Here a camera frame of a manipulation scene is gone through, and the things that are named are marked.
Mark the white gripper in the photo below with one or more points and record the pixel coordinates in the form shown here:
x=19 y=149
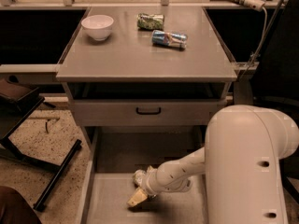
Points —
x=149 y=182

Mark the white green 7up can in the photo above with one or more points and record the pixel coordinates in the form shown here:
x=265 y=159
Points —
x=138 y=177

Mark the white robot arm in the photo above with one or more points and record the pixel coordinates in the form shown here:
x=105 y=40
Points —
x=240 y=160

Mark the open middle drawer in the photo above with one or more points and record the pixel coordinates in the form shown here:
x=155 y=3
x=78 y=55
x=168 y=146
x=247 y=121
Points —
x=116 y=153

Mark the closed top drawer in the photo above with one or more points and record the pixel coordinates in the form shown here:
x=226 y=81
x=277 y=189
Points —
x=113 y=113

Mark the grey drawer cabinet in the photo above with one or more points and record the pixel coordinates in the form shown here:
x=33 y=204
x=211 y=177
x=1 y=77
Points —
x=128 y=66

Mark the blue pepsi can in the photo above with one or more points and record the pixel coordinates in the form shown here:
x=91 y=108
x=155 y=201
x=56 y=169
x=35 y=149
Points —
x=172 y=40

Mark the green soda can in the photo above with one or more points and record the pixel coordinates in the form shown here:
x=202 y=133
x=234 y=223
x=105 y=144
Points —
x=150 y=21

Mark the brown object bottom left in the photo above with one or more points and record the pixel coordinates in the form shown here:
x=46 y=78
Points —
x=14 y=209

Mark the white ceramic bowl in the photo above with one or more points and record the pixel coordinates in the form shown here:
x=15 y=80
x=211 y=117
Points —
x=98 y=27

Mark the black office chair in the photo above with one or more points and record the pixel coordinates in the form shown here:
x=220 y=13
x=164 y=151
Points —
x=275 y=83

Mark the black drawer handle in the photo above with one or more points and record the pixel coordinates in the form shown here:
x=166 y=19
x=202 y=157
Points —
x=148 y=112

